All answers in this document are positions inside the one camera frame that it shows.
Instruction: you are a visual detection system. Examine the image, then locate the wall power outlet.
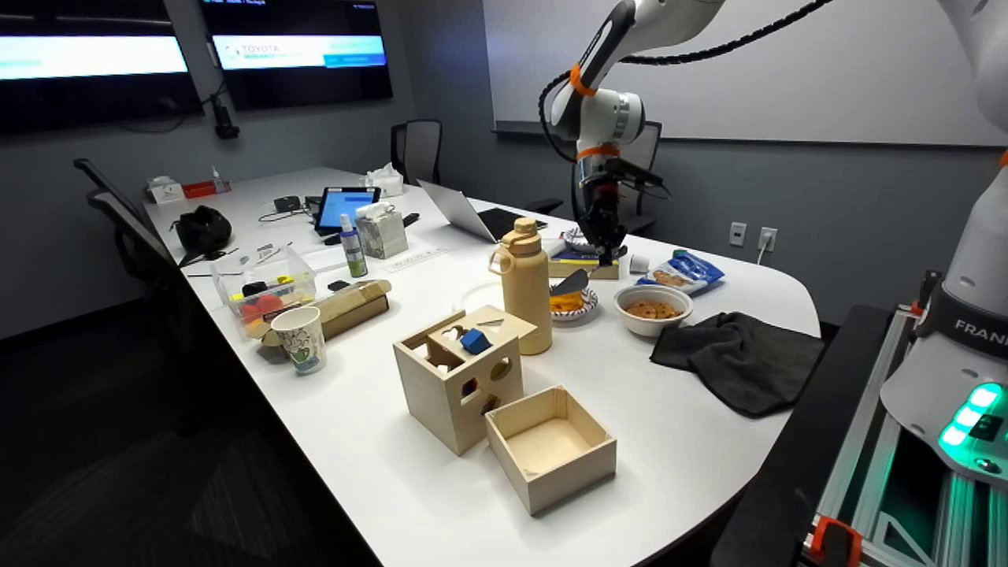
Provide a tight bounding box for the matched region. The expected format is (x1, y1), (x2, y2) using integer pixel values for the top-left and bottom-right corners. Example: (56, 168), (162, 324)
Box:
(727, 221), (778, 254)

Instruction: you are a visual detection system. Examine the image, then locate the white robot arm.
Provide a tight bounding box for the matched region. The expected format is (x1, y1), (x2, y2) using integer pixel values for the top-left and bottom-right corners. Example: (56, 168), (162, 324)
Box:
(535, 0), (1008, 260)

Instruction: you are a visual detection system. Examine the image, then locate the white patterned plate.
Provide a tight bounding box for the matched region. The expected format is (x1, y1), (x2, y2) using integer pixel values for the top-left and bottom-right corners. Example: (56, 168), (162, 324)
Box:
(561, 225), (592, 254)

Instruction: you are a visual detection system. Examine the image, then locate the white bowl with snacks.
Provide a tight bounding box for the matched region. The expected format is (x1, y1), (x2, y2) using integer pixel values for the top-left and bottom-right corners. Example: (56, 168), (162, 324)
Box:
(613, 284), (693, 338)

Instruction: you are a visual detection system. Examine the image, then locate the open wooden box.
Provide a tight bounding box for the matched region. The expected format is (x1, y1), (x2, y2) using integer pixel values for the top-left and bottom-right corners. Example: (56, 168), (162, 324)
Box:
(485, 386), (618, 517)

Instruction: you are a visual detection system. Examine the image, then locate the clear plastic container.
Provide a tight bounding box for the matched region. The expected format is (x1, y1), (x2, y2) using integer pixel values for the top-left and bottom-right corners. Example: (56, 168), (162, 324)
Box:
(210, 248), (315, 333)

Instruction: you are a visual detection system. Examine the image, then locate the small green spray bottle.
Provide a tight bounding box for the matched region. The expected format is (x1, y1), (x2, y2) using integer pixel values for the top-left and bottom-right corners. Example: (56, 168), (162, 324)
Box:
(339, 214), (369, 276)

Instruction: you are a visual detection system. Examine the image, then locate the grey laptop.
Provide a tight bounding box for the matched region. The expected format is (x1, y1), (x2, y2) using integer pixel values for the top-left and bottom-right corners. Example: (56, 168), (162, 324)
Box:
(417, 182), (515, 242)

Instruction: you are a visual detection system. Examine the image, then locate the wooden shape sorter box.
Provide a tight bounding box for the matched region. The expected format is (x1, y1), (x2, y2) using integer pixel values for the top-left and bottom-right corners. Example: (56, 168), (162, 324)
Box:
(393, 304), (532, 454)

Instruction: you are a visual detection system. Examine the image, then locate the left side office chair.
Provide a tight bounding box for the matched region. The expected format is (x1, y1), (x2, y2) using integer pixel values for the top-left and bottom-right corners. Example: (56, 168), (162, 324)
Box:
(73, 157), (199, 351)

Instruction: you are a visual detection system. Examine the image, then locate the right wall monitor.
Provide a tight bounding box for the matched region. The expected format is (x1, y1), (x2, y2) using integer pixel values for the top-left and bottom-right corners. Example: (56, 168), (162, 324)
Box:
(201, 0), (389, 111)

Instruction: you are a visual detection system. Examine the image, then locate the white red box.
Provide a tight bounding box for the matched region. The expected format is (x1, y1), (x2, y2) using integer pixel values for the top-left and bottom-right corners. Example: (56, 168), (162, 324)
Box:
(147, 176), (225, 204)

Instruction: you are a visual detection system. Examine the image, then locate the tablet with blue screen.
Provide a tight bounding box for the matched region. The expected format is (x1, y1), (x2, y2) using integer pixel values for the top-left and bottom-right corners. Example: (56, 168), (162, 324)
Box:
(315, 185), (380, 234)

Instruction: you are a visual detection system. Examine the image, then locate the blue and yellow box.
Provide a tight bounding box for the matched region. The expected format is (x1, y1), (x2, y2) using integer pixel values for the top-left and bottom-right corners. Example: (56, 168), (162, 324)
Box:
(548, 242), (623, 279)

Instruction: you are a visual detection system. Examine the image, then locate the robot base stand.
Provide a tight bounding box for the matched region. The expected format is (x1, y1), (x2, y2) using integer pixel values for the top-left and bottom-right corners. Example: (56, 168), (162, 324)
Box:
(722, 144), (1008, 567)

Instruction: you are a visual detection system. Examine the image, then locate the wooden rolling block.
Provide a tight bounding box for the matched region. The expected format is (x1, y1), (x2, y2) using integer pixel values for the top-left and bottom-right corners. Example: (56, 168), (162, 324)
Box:
(258, 276), (398, 357)

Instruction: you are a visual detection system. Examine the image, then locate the paper cup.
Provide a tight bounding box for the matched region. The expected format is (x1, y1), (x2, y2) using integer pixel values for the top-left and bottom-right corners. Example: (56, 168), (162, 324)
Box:
(272, 304), (323, 374)

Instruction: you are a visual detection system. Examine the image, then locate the blue shape block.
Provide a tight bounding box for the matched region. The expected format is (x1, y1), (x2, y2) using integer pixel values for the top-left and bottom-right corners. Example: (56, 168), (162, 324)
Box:
(459, 327), (492, 351)

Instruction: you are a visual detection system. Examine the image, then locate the white tissue box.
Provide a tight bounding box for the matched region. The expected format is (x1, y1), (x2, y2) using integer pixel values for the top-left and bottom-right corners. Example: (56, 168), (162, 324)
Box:
(358, 204), (405, 257)

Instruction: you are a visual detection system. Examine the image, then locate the wall monitor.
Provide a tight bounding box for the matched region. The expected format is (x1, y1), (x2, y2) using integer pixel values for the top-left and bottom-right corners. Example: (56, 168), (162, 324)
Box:
(0, 17), (201, 136)
(201, 0), (389, 111)

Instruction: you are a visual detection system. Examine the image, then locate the far black office chair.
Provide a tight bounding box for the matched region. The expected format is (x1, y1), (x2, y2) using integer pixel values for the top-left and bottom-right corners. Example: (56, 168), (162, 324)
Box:
(389, 120), (440, 182)

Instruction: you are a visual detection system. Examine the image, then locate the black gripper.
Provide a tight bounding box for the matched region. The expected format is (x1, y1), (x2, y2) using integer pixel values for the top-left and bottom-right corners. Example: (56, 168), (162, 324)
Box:
(574, 157), (661, 263)

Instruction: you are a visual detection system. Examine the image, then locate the black and white patterned bowl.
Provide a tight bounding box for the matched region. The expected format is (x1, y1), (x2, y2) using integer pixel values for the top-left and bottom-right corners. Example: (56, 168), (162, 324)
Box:
(548, 288), (599, 324)

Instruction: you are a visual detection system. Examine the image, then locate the tan water bottle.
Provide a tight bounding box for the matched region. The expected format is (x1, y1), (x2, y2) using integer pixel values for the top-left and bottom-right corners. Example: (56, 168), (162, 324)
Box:
(494, 217), (550, 357)

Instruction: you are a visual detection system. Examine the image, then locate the whiteboard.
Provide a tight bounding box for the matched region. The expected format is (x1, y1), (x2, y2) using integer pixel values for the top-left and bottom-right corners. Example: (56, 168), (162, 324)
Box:
(482, 0), (1005, 144)

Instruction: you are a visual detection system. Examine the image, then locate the grey office chair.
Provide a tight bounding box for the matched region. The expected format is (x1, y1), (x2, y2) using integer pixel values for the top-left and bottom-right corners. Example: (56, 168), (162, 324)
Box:
(530, 120), (663, 240)

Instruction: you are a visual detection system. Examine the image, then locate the blue snack packet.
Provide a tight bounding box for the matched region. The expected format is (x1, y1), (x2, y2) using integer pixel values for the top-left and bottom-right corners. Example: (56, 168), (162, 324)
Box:
(651, 248), (725, 297)

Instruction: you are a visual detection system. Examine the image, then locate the black cloth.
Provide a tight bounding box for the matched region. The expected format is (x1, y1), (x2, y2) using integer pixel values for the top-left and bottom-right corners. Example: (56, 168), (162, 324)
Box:
(651, 311), (824, 419)

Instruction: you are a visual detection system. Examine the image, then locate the left wall monitor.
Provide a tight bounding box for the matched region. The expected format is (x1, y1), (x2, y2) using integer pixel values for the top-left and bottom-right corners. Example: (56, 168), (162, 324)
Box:
(0, 17), (201, 136)

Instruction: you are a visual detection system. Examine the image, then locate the ceiling mounted camera pole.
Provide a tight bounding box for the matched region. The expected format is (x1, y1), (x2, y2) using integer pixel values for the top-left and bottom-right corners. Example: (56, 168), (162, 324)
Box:
(162, 0), (238, 141)

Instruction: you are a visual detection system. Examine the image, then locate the crumpled white tissue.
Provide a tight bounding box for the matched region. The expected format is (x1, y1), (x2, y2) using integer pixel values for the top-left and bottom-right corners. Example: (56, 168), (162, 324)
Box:
(364, 164), (405, 199)

